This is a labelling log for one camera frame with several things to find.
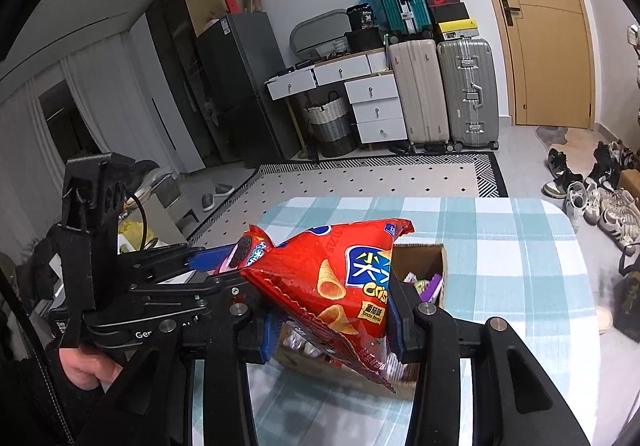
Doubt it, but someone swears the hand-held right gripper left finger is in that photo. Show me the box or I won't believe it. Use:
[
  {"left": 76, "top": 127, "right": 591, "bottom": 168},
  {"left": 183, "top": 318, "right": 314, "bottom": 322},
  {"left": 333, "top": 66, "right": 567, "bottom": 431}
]
[{"left": 75, "top": 298, "right": 281, "bottom": 446}]

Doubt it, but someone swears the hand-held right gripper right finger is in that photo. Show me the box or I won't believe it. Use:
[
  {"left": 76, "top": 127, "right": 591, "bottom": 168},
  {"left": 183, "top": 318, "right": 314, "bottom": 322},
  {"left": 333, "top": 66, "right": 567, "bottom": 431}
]
[{"left": 387, "top": 271, "right": 591, "bottom": 446}]

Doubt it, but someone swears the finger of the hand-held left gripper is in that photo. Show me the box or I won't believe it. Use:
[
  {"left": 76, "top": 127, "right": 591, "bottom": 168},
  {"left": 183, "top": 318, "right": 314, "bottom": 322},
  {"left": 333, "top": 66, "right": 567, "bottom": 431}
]
[
  {"left": 132, "top": 243, "right": 241, "bottom": 284},
  {"left": 82, "top": 273, "right": 261, "bottom": 352}
]

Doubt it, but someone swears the red cookie packet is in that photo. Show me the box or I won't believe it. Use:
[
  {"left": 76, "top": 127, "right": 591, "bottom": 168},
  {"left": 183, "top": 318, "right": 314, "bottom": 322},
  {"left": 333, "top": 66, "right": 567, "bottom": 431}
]
[{"left": 215, "top": 224, "right": 281, "bottom": 277}]

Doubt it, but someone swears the purple white snack packet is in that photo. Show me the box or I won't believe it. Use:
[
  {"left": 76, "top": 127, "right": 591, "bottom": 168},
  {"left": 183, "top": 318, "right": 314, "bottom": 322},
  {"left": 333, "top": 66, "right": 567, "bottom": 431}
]
[{"left": 417, "top": 273, "right": 445, "bottom": 301}]

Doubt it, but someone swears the brown cardboard box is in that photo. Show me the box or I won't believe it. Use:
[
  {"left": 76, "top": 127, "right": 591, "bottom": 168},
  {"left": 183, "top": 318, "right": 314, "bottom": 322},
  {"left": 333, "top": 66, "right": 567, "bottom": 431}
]
[{"left": 272, "top": 243, "right": 448, "bottom": 402}]

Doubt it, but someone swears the red cone crisps packet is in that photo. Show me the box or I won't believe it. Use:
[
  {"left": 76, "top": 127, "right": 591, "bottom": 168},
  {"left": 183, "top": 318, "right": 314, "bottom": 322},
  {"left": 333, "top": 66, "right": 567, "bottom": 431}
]
[{"left": 240, "top": 218, "right": 416, "bottom": 394}]

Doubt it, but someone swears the person's left forearm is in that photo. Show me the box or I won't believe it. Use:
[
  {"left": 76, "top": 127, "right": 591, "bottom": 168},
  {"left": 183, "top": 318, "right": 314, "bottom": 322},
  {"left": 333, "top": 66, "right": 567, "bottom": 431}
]
[{"left": 0, "top": 351, "right": 116, "bottom": 446}]

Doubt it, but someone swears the person's left hand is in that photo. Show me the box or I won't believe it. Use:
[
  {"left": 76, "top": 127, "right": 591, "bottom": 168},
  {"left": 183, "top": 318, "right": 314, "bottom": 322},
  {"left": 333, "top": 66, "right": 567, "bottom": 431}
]
[{"left": 59, "top": 345, "right": 123, "bottom": 392}]

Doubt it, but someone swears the yellow plastic item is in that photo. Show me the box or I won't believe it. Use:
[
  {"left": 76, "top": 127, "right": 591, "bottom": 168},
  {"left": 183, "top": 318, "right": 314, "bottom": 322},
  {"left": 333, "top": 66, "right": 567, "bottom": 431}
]
[{"left": 120, "top": 221, "right": 146, "bottom": 251}]

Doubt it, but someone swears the grey white side cabinet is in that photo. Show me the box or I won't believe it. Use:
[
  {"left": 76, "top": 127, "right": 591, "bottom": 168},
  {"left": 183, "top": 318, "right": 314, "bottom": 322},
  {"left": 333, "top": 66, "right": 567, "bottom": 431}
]
[{"left": 150, "top": 191, "right": 198, "bottom": 239}]

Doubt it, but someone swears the cream dotted rug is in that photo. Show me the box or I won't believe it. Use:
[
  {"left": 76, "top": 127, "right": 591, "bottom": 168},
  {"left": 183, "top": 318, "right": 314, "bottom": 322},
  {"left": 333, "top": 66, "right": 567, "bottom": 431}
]
[{"left": 187, "top": 152, "right": 511, "bottom": 247}]

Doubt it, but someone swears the teal checked tablecloth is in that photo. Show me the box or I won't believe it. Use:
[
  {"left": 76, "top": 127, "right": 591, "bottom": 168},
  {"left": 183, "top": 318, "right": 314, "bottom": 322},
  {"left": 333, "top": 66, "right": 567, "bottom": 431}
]
[{"left": 245, "top": 197, "right": 601, "bottom": 446}]

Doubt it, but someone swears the white curtain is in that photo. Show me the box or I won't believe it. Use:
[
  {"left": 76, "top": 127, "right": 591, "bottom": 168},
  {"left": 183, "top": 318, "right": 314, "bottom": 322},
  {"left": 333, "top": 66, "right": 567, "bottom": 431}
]
[{"left": 0, "top": 50, "right": 166, "bottom": 247}]

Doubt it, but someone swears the woven laundry basket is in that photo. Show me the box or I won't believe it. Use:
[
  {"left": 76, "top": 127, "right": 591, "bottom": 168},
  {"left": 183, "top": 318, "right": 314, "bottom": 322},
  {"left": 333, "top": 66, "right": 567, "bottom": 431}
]
[{"left": 302, "top": 93, "right": 358, "bottom": 157}]

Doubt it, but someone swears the dark grey refrigerator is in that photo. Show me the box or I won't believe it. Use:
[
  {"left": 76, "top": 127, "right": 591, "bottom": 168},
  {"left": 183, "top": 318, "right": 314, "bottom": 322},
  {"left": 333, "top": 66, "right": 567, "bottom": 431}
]
[{"left": 195, "top": 12, "right": 301, "bottom": 167}]

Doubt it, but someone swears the dark tall cabinet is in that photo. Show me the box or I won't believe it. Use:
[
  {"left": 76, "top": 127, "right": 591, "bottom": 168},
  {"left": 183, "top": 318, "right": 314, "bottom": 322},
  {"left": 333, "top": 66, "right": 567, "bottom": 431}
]
[{"left": 145, "top": 0, "right": 236, "bottom": 161}]

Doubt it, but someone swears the white dresser with drawers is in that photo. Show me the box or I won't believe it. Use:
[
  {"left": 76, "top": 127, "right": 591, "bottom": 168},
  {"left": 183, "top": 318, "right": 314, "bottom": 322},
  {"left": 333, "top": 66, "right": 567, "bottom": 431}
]
[{"left": 265, "top": 48, "right": 408, "bottom": 147}]

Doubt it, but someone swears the beige suitcase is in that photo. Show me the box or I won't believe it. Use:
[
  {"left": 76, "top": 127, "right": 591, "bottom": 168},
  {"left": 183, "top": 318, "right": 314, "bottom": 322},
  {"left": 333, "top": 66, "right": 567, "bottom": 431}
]
[{"left": 387, "top": 40, "right": 451, "bottom": 154}]

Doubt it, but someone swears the black shopping bag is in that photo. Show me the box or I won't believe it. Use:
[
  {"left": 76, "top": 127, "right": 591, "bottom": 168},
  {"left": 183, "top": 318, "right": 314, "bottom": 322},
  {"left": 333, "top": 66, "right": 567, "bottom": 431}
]
[{"left": 612, "top": 251, "right": 640, "bottom": 344}]

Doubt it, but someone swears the scattered sneakers pile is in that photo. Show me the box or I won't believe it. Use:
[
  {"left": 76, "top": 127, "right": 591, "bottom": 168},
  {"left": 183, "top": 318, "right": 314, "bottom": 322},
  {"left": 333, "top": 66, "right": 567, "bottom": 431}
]
[{"left": 542, "top": 140, "right": 640, "bottom": 257}]

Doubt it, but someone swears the silver suitcase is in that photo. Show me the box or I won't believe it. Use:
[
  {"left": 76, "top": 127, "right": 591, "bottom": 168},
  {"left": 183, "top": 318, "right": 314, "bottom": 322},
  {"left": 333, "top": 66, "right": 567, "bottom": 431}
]
[{"left": 436, "top": 38, "right": 501, "bottom": 151}]

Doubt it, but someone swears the oval grey mirror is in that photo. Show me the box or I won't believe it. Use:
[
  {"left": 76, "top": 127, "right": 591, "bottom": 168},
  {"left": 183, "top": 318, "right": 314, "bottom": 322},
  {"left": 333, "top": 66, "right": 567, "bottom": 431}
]
[{"left": 290, "top": 10, "right": 351, "bottom": 57}]

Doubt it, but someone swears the black storage box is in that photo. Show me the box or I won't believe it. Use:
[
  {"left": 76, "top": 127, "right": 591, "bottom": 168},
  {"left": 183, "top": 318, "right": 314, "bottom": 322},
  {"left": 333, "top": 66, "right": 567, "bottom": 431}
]
[{"left": 345, "top": 30, "right": 386, "bottom": 52}]

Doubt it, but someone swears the black printed bag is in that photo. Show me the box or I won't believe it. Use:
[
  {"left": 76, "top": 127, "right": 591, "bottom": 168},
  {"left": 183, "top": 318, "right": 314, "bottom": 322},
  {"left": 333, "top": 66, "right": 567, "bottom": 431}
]
[{"left": 346, "top": 3, "right": 381, "bottom": 31}]

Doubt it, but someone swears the yellow black shoebox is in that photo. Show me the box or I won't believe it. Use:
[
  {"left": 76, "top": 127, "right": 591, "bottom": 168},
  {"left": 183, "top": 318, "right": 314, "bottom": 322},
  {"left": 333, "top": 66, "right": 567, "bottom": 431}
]
[{"left": 436, "top": 22, "right": 480, "bottom": 42}]

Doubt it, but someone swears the wooden door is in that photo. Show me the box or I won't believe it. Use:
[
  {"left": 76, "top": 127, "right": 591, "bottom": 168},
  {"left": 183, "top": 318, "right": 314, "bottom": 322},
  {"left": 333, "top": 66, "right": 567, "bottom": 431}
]
[{"left": 462, "top": 0, "right": 598, "bottom": 131}]

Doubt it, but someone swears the black cable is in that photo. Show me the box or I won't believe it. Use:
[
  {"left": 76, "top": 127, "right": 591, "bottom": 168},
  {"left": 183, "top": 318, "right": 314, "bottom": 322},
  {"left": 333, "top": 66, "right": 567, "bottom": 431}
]
[{"left": 126, "top": 196, "right": 149, "bottom": 254}]

